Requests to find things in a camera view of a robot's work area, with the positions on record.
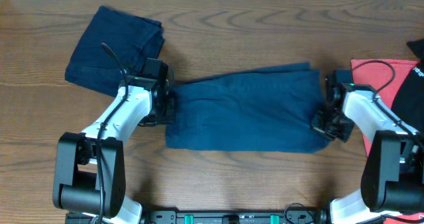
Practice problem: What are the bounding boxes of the blue denim shorts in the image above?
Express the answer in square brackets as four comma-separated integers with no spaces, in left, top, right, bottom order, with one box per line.
[165,62,329,153]

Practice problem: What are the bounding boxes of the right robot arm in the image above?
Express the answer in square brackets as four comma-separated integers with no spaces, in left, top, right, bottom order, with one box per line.
[311,83,423,223]

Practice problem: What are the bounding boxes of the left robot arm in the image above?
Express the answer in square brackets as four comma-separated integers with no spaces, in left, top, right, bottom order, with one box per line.
[52,76,172,223]

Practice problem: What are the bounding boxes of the red cloth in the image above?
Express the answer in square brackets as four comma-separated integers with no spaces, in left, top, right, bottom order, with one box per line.
[350,58,420,224]

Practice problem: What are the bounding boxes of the folded dark navy shorts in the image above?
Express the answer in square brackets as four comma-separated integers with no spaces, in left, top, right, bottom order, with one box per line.
[64,6,164,97]

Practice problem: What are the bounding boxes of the black printed garment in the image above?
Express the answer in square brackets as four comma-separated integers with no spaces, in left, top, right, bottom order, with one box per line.
[392,39,424,133]

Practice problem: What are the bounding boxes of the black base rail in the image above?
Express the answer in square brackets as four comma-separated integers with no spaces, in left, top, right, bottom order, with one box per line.
[127,207,332,224]

